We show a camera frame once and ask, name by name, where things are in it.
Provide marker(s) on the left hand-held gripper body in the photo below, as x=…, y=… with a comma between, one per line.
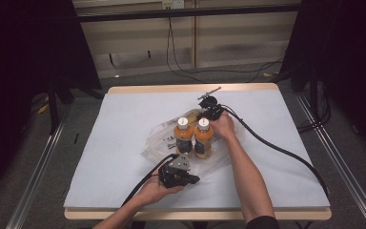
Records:
x=174, y=173

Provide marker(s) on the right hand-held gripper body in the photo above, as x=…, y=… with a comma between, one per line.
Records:
x=210, y=106

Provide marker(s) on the translucent white plastic bag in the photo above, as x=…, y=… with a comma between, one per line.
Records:
x=158, y=143

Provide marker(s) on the orange juice bottle white cap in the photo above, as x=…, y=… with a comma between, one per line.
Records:
x=183, y=136
x=203, y=140

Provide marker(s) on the person's right hand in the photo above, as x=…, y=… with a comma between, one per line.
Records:
x=224, y=127

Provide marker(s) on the person's left hand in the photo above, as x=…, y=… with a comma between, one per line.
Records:
x=158, y=192

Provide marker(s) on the wooden table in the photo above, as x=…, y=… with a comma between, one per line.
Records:
x=171, y=88

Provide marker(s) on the white table mat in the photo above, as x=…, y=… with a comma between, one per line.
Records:
x=114, y=143

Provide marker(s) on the black sleeve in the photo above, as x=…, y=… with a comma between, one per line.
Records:
x=263, y=223

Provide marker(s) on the dark curtain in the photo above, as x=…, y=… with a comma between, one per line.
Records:
x=346, y=63
x=19, y=79

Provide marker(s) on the white wall socket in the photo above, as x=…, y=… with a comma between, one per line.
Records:
x=173, y=4

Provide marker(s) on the metal floor rail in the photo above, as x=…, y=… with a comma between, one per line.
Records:
x=35, y=178
x=346, y=178

